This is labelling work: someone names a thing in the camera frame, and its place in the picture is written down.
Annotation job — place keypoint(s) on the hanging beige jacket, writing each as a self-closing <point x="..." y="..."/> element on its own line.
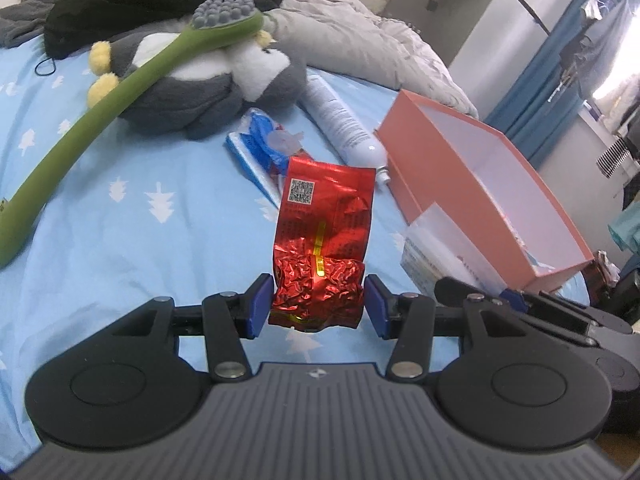
<point x="627" y="105"/>

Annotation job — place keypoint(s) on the clear plastic piece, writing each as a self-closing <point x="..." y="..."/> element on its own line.
<point x="285" y="141"/>

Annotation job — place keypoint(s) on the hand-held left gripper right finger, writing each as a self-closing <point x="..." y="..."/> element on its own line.
<point x="375" y="306"/>

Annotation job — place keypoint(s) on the teal cloth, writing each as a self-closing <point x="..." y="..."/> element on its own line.
<point x="627" y="230"/>

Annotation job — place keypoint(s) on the pink cardboard box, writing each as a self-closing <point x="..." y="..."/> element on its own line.
<point x="415" y="160"/>

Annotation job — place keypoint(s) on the blue foil packet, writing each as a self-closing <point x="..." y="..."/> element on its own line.
<point x="252" y="145"/>

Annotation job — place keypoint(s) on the blue curtain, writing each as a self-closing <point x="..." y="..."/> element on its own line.
<point x="540" y="85"/>

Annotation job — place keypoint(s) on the red brown bag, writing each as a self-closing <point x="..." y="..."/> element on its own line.
<point x="600" y="275"/>

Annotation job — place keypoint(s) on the hanging striped garment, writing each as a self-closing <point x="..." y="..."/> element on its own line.
<point x="614" y="157"/>

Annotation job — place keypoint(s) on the grey penguin plush toy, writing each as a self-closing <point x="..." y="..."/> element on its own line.
<point x="200" y="105"/>

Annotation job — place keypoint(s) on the dark grey blanket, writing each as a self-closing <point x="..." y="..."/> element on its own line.
<point x="25" y="20"/>

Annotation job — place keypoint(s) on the red foil packet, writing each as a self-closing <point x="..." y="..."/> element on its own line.
<point x="325" y="210"/>

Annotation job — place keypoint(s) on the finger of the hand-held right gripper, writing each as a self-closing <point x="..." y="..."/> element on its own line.
<point x="452" y="287"/>
<point x="515" y="300"/>

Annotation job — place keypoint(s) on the light grey duvet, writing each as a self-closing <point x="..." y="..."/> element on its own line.
<point x="375" y="45"/>

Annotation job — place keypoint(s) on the white spray bottle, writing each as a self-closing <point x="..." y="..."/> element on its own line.
<point x="335" y="120"/>

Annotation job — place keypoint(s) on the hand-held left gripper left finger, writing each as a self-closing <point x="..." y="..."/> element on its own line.
<point x="260" y="306"/>

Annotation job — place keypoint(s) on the blue star-print bedsheet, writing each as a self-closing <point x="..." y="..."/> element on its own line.
<point x="150" y="240"/>

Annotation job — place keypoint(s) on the white blue plastic packet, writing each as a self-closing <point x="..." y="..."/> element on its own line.
<point x="440" y="245"/>

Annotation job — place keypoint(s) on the hanging grey garment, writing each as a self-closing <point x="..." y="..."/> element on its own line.
<point x="585" y="55"/>

